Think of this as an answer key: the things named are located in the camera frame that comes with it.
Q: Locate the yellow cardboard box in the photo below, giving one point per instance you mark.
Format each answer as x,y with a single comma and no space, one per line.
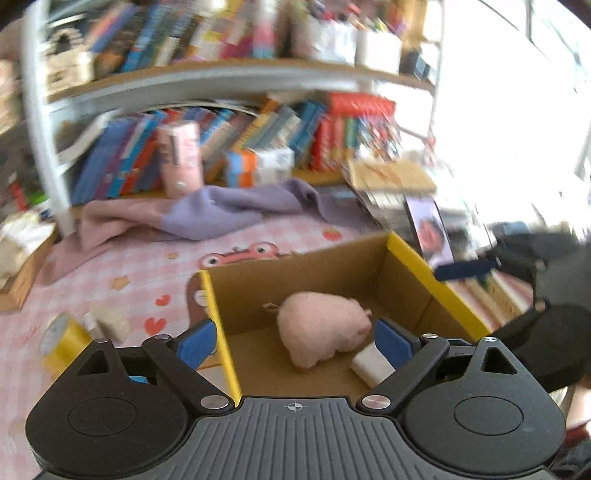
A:
382,272

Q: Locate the beige eraser block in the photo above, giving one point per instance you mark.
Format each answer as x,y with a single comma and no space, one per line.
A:
112,322

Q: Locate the red book set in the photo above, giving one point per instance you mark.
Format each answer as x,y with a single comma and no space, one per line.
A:
354,127

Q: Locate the white bookshelf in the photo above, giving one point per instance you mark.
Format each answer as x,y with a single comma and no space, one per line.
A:
157,87

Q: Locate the wooden chess box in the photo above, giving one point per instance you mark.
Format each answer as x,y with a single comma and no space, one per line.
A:
16,290

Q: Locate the orange white small box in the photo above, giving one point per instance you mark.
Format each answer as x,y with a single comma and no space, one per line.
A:
254,168

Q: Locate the pink plush pig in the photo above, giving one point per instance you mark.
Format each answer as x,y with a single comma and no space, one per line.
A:
313,326

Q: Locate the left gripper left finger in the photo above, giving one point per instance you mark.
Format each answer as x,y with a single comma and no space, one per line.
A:
176,361

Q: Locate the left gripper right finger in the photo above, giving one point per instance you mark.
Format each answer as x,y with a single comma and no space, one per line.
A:
415,361

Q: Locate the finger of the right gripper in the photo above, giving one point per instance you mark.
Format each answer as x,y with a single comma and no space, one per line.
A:
466,269

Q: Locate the cream quilted handbag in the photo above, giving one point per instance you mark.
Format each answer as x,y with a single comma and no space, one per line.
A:
68,62

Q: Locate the tissue pack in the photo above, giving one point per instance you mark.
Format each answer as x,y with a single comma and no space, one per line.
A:
21,235

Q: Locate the smartphone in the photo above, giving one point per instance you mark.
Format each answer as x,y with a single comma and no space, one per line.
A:
430,231

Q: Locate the white pen holder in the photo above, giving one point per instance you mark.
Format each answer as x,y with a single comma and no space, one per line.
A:
379,50

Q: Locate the yellow tape roll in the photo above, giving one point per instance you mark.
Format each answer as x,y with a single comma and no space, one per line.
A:
61,342

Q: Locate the pink checkered tablecloth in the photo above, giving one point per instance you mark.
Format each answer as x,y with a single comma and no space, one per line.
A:
143,281

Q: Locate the pink purple towel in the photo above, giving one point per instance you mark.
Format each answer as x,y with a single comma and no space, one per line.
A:
210,212

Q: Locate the pink cartoon canister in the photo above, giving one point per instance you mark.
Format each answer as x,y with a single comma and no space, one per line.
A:
180,161

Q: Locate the brown notebook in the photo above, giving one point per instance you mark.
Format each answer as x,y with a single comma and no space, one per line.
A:
403,177

